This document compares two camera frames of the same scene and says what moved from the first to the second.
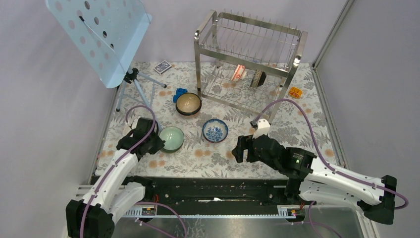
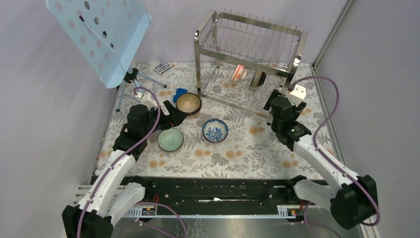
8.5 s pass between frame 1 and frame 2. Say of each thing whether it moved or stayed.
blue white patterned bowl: stayed
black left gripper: moved
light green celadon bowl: stayed
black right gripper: moved
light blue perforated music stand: stayed
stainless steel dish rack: stayed
